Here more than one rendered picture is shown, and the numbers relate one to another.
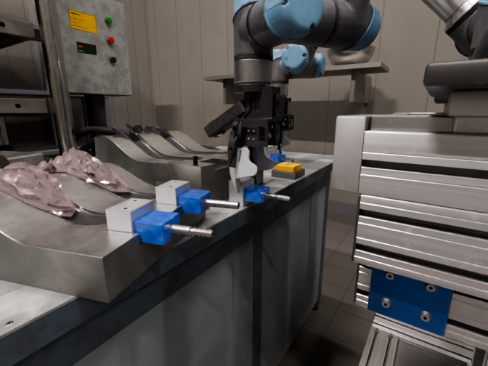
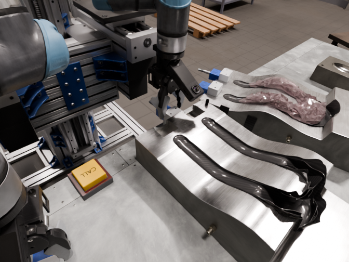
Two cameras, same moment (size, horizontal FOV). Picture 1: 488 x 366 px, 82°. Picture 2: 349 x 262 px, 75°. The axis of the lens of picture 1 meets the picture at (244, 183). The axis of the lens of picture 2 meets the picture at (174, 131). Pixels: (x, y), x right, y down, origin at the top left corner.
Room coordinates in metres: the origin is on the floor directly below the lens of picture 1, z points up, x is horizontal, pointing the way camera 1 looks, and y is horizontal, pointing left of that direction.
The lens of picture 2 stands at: (1.13, 0.11, 1.30)
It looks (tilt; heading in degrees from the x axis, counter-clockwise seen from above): 44 degrees down; 190
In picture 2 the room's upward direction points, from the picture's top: 6 degrees clockwise
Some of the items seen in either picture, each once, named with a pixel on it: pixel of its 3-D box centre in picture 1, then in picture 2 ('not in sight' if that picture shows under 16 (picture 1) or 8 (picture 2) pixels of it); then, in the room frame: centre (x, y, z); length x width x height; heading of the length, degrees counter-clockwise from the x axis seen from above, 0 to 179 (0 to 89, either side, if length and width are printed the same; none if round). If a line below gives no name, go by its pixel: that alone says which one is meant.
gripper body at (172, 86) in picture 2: (255, 117); (168, 68); (0.58, -0.02, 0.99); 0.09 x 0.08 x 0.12; 59
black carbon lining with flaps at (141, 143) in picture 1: (165, 141); (247, 158); (0.78, 0.22, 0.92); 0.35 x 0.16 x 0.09; 57
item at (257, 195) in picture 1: (261, 194); (162, 110); (0.57, -0.04, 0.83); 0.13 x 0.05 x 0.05; 59
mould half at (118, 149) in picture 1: (165, 157); (244, 178); (0.80, 0.23, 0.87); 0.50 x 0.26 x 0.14; 57
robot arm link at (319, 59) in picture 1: (306, 65); not in sight; (0.99, -0.21, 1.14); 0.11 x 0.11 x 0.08; 65
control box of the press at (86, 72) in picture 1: (102, 165); not in sight; (1.36, 0.70, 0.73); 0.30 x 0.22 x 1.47; 147
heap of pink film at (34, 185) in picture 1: (37, 173); (285, 95); (0.46, 0.34, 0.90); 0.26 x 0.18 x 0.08; 74
